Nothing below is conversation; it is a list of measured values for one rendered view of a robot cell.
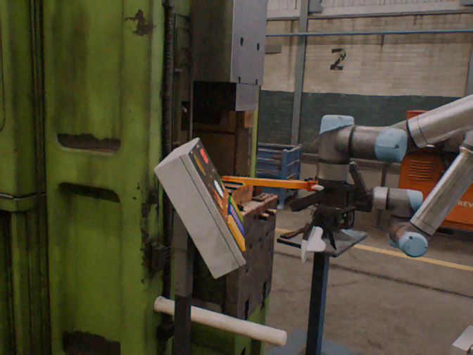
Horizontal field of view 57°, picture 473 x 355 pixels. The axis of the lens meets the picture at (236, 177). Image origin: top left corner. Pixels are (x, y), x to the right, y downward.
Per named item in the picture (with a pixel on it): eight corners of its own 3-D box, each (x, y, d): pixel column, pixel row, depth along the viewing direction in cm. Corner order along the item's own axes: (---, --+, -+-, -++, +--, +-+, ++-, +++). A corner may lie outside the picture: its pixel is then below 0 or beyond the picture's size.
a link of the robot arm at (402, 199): (420, 219, 140) (423, 193, 138) (384, 214, 144) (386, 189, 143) (421, 213, 147) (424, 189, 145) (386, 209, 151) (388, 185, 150)
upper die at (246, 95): (257, 110, 170) (258, 85, 168) (235, 110, 152) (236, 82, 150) (165, 104, 187) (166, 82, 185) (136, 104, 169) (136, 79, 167)
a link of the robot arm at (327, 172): (311, 161, 104) (329, 158, 110) (310, 179, 105) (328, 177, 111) (338, 165, 99) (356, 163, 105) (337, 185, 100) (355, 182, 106)
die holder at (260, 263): (271, 291, 195) (277, 194, 187) (236, 332, 161) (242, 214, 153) (165, 267, 218) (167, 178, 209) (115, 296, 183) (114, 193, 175)
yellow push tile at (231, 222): (244, 240, 106) (231, 213, 105) (245, 250, 99) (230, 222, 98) (238, 243, 107) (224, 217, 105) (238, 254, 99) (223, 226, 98)
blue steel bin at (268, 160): (300, 196, 600) (304, 144, 587) (283, 209, 528) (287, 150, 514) (221, 185, 645) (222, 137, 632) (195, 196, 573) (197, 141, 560)
